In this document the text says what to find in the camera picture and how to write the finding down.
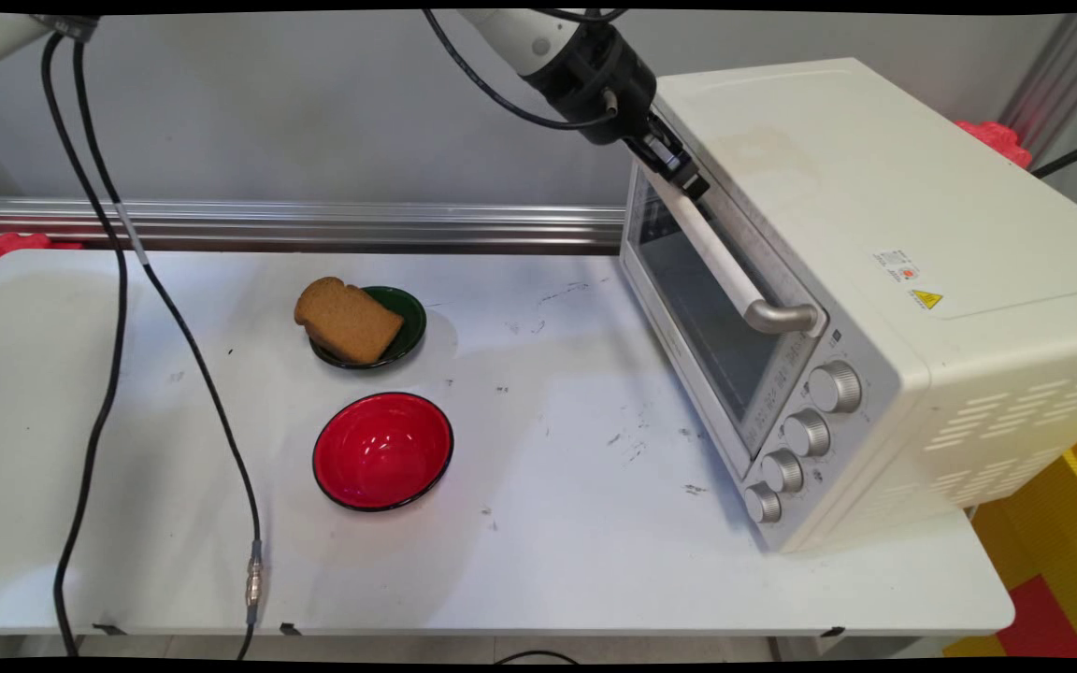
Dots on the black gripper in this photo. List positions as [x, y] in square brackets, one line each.
[595, 84]

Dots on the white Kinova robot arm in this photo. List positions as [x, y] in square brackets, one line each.
[524, 39]

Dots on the silver oven knob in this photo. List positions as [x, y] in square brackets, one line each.
[835, 386]
[782, 470]
[763, 503]
[807, 433]

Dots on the cream toaster oven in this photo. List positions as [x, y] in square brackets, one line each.
[922, 280]

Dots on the dark green plate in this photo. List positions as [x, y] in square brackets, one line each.
[410, 322]

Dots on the red cloth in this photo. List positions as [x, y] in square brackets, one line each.
[6, 254]
[997, 142]

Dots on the brown bread slice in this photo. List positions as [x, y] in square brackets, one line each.
[347, 320]

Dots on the red bowl with black rim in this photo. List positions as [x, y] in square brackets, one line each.
[382, 451]

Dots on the yellow foam block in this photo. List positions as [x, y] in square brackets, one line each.
[1053, 523]

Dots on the red foam tile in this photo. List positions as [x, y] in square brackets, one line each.
[1043, 622]

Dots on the aluminium frame rail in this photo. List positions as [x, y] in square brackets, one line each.
[295, 224]

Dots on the aluminium frame post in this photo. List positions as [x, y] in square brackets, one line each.
[1057, 84]

